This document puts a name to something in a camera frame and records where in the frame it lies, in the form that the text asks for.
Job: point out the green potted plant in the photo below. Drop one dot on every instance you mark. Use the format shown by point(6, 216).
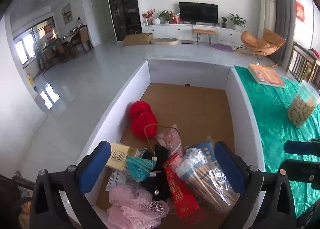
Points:
point(237, 20)

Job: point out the dining table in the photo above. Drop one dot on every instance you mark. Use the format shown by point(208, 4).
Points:
point(58, 50)

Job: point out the red packaged bag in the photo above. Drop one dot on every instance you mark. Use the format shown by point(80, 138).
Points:
point(186, 206)

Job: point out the white storage box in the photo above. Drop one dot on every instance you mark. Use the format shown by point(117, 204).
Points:
point(202, 99)

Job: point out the green tablecloth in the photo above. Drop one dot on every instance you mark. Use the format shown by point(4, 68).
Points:
point(270, 109)

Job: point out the black glass cabinet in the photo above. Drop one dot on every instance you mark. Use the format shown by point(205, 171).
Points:
point(126, 18)

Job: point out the black fluffy object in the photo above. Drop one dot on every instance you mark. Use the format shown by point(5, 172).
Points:
point(156, 183)

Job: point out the pink patterned bag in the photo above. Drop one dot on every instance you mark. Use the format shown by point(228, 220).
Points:
point(171, 140)

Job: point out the tissue paper pack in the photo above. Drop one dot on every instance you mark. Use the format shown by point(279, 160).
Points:
point(119, 153)

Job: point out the pink mesh net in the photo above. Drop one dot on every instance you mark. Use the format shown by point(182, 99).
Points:
point(134, 208)

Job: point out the small wooden bench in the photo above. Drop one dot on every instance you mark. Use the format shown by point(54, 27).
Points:
point(199, 32)

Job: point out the orange lounge chair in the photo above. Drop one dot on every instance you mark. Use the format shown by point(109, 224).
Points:
point(260, 47)

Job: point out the teal patterned pouch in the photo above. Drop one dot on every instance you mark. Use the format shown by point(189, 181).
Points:
point(139, 169)

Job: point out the purple round floor mat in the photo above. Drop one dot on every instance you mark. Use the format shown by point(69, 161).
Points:
point(222, 47)

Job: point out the clear plastic snack jar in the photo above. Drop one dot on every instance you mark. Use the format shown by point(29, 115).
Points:
point(303, 104)

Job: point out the cardboard box on floor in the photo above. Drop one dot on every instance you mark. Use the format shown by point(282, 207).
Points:
point(138, 39)

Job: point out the orange book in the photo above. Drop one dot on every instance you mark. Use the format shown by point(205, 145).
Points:
point(265, 76)

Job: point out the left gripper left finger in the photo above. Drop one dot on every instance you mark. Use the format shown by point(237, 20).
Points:
point(47, 209)

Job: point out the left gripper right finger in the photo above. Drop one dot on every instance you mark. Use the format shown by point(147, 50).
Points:
point(277, 209)

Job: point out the red flower vase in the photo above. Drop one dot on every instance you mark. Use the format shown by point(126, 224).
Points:
point(147, 16)

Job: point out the wooden dining chair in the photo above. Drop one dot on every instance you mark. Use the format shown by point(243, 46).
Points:
point(81, 38)

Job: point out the white tv cabinet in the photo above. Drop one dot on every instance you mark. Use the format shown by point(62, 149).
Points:
point(186, 32)

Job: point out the black flat television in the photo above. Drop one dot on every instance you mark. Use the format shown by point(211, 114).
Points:
point(198, 12)

